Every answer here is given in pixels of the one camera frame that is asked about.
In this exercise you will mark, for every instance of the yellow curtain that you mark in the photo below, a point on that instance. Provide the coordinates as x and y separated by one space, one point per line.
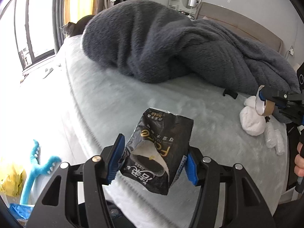
74 10

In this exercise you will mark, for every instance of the beige upholstered headboard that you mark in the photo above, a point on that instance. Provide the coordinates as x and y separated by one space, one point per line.
239 24

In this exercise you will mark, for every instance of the brown tape roll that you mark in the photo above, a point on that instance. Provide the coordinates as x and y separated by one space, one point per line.
263 107

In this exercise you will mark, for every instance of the glass balcony door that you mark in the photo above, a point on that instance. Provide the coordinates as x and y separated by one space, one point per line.
31 22

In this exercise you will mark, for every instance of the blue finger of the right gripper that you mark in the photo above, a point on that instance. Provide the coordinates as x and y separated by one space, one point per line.
260 94

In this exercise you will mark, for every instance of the dark grey fleece blanket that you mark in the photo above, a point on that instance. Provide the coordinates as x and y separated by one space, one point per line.
153 44

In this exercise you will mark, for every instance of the blue white food bag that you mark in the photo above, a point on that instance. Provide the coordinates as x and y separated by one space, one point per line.
20 211

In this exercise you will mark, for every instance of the white vanity desk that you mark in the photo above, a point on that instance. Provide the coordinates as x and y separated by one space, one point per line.
181 7

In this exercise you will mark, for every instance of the bubble wrap roll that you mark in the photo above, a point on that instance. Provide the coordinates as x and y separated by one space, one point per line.
274 139

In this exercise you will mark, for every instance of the grey cat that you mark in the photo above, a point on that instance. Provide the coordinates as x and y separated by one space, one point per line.
73 29

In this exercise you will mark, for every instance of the blue plush toy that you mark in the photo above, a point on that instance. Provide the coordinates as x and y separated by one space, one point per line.
36 170

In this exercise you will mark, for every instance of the black tissue pack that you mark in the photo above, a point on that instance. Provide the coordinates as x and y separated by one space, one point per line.
157 150

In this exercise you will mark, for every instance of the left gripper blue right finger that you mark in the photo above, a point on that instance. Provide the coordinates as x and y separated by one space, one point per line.
191 169

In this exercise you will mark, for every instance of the white tissue ball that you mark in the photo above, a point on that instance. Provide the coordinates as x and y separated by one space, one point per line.
252 123
250 102

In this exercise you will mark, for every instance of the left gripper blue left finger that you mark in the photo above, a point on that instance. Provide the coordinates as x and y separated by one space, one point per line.
114 158

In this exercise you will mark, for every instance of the grey slipper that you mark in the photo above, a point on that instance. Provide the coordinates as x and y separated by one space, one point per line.
47 72

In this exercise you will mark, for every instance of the yellow plastic bag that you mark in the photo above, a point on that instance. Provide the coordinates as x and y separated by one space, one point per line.
12 179

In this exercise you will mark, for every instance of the grey curtain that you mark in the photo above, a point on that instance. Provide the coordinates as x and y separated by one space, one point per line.
57 22

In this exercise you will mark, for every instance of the person's right hand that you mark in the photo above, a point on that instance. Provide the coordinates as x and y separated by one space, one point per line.
299 162

